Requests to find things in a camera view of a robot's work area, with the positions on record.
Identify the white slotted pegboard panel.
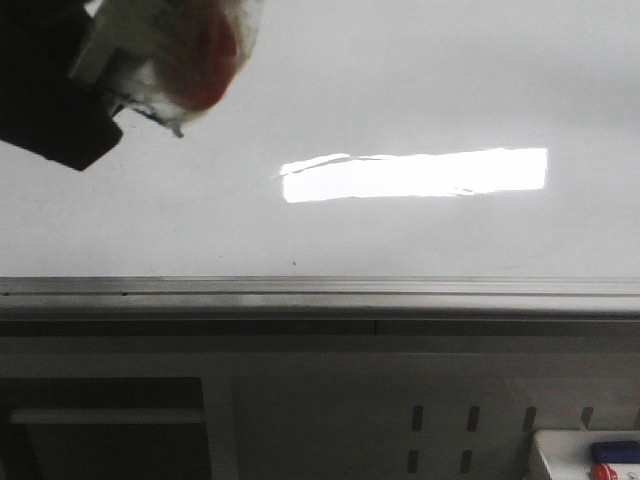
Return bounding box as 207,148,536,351
232,353,639,479

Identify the white storage bin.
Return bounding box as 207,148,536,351
525,430,639,479

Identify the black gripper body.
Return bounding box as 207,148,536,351
1,1,123,171

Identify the aluminium whiteboard frame rail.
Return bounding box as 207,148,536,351
1,276,639,336

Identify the white shelf bar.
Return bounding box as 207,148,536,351
9,409,205,425

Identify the white whiteboard surface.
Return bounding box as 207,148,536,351
1,1,639,278

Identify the white whiteboard marker black tip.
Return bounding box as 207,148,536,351
69,0,165,85

